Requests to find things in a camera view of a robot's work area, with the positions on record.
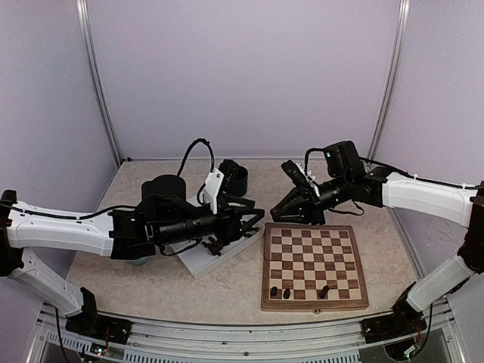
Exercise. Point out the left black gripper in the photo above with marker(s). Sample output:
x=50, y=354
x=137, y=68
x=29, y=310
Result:
x=229, y=221

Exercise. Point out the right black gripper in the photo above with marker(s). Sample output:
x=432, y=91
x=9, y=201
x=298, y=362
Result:
x=314, y=213

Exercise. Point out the wooden chess board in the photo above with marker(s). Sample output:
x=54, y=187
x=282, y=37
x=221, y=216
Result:
x=306, y=258

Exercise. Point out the dark chess piece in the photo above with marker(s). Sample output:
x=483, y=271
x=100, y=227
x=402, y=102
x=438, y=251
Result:
x=323, y=293

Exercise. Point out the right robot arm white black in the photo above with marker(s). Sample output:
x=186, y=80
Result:
x=386, y=186

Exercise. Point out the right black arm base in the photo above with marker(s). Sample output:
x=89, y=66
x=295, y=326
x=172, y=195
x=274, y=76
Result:
x=402, y=320

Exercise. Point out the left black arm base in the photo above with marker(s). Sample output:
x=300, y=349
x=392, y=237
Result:
x=92, y=324

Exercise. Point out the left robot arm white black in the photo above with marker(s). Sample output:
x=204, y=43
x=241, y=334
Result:
x=117, y=232

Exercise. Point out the pile of dark chess pieces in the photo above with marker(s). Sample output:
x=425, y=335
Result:
x=213, y=245

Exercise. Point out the dark green cup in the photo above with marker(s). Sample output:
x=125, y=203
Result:
x=239, y=182

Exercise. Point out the light blue cup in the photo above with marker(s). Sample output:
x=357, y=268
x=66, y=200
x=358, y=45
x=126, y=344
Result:
x=139, y=262

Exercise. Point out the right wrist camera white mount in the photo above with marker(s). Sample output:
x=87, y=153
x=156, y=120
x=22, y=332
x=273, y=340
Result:
x=300, y=177

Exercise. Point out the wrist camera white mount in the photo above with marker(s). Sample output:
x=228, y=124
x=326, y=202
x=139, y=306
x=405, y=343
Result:
x=217, y=180
x=300, y=177

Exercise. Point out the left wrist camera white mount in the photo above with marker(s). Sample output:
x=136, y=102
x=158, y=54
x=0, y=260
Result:
x=217, y=180

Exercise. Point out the right aluminium frame post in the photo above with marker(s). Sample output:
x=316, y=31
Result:
x=391, y=79

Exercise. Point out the aluminium frame post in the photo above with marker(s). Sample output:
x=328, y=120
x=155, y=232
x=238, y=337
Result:
x=391, y=79
x=95, y=77

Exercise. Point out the left aluminium frame post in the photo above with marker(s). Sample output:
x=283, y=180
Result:
x=95, y=77

